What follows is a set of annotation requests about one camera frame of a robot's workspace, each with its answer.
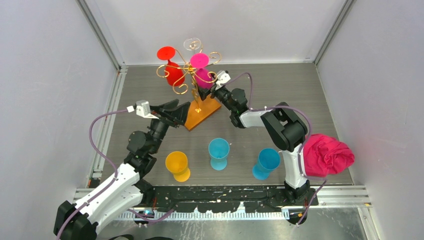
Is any purple cable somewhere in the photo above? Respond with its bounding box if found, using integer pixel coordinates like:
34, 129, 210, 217
54, 109, 176, 240
226, 72, 327, 226

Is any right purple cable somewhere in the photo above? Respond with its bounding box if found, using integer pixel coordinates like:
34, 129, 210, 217
226, 72, 327, 226

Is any blue wine glass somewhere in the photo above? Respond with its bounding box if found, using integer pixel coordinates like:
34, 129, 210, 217
252, 148, 281, 180
208, 138, 230, 171

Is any pink crumpled cloth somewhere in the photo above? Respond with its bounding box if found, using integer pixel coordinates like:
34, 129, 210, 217
302, 133, 355, 178

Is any clear wine glass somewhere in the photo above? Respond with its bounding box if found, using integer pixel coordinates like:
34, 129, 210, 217
183, 37, 203, 68

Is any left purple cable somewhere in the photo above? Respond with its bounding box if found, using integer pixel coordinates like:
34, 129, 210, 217
54, 109, 176, 240

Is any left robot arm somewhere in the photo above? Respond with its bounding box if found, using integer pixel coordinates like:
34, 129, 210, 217
53, 99, 191, 240

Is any pink plastic wine glass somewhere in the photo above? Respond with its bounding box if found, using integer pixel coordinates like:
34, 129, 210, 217
189, 53, 214, 90

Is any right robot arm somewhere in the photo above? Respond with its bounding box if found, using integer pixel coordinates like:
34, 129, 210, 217
198, 86, 310, 205

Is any red plastic wine glass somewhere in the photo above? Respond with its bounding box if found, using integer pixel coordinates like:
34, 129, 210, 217
156, 46, 185, 87

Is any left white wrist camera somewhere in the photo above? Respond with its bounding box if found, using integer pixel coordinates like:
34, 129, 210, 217
126, 100, 159, 119

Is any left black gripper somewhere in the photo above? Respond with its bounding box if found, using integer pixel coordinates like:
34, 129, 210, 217
147, 99, 190, 154

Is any yellow plastic wine glass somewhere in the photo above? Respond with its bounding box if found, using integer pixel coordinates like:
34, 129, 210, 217
165, 151, 191, 183

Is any gold wire glass rack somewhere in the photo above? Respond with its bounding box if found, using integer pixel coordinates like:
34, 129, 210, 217
171, 47, 222, 131

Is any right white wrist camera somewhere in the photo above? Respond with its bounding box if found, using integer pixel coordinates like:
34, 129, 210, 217
214, 70, 231, 90

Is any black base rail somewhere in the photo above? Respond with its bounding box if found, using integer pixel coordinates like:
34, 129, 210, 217
138, 185, 318, 214

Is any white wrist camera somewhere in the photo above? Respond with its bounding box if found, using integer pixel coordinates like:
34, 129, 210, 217
214, 70, 231, 90
126, 100, 159, 119

